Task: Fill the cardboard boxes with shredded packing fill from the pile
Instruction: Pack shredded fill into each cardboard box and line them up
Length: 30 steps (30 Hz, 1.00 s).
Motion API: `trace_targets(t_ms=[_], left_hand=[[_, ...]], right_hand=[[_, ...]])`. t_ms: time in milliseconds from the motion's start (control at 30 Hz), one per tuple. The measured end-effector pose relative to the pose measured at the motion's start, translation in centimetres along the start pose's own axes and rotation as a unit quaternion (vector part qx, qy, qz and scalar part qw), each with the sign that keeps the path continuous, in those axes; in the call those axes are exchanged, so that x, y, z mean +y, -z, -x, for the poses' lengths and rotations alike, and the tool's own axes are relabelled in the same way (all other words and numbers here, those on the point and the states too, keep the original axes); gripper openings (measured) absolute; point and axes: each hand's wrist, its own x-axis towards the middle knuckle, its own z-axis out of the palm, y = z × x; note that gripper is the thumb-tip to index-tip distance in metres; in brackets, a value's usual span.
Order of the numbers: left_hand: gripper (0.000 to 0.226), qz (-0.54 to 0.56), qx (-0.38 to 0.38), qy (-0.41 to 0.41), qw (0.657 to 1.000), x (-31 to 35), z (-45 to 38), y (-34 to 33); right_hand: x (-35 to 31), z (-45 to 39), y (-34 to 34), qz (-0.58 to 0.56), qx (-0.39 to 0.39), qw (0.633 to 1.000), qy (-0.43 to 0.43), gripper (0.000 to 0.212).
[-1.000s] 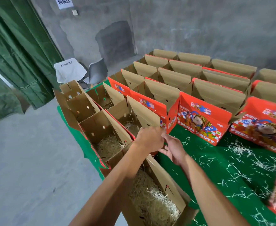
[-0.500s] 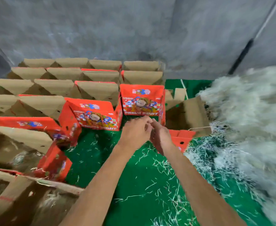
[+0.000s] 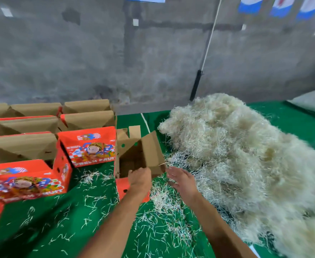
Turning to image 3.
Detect white sack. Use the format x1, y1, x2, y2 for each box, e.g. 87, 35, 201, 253
288, 86, 315, 117

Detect person's left forearm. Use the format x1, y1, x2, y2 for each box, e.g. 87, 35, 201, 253
79, 193, 145, 258

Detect person's left hand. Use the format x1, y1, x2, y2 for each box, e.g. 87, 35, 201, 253
126, 167, 153, 202

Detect person's right forearm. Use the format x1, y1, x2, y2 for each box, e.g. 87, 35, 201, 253
187, 191, 257, 258

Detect person's right hand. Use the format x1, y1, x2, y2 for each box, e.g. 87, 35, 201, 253
165, 166, 200, 205

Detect group of red fruit boxes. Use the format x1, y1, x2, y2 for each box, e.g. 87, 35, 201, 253
0, 99, 118, 203

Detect pile of shredded paper filler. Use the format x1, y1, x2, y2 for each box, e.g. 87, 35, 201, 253
157, 93, 315, 258

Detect white printed paper sheet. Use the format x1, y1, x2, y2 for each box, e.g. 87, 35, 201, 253
249, 244, 261, 258

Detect white pole with black grip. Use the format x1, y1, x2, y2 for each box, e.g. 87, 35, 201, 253
189, 0, 223, 102

